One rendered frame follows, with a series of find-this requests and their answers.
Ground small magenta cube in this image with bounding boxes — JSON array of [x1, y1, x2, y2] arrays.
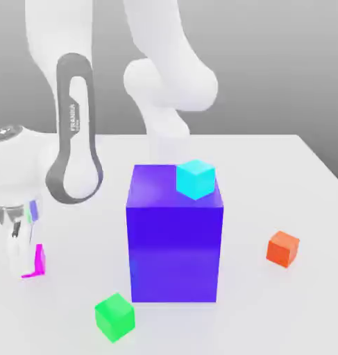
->
[[20, 243, 47, 279]]

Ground small orange cube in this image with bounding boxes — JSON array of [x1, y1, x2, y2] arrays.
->
[[265, 230, 301, 269]]

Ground large blue box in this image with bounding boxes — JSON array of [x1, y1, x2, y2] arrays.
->
[[125, 164, 224, 304]]

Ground small green cube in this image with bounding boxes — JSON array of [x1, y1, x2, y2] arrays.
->
[[94, 292, 136, 344]]

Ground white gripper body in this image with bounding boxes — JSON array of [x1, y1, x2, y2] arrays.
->
[[6, 234, 37, 277]]

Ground small cyan cube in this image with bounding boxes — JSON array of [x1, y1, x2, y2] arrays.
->
[[176, 159, 216, 201]]

